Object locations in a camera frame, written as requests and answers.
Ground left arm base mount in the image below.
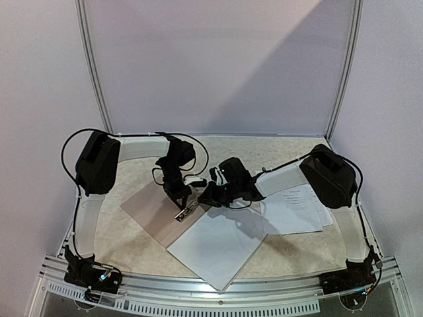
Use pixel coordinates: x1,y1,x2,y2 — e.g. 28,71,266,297
64,246,123,295

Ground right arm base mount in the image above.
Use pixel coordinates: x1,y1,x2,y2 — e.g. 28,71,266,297
319,263,383,296

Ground aluminium front rail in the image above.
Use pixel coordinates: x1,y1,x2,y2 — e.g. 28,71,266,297
38,255,401,299

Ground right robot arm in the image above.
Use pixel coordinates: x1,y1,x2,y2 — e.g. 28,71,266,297
198,144,383,288

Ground brown paper folder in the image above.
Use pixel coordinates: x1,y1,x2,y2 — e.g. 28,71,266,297
121,182,210,248

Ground perforated white cable tray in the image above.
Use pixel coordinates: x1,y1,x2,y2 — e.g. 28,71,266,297
38,281,321,316

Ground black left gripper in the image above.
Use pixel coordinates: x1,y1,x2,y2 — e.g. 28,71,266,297
161,162,192,213

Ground metal folder clip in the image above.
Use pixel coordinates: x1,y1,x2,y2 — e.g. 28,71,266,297
174,201,199,222

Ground stack of printed papers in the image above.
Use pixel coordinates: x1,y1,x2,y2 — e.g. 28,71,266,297
260,184,334,235

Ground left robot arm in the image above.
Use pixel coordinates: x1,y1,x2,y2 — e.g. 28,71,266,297
64,128,207,287

